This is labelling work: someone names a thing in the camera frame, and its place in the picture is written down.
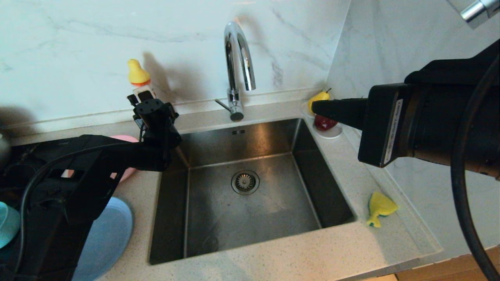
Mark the orange dish soap bottle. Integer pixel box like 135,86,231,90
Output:
128,59,157,103

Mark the yellow pear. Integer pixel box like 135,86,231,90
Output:
308,88,331,114

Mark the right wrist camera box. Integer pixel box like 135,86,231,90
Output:
461,0,500,28

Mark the yellow sponge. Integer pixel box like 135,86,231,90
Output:
366,191,398,228

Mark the wooden cabinet panel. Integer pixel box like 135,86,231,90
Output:
395,244,500,281

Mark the blue plate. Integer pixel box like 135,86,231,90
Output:
72,196,134,281

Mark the pink plate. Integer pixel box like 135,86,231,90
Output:
62,135,139,183

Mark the small white dish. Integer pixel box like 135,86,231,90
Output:
300,102,343,140

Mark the dark red apple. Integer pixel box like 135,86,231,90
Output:
314,115,338,132

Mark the metal sink drain strainer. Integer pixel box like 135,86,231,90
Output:
230,170,260,196

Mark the chrome gooseneck faucet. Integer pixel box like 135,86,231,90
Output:
215,22,257,123

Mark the teal cup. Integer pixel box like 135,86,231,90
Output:
0,202,21,249

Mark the black glass cooktop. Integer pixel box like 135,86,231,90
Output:
0,139,80,203

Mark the stainless steel sink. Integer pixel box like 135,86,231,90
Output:
148,118,356,265

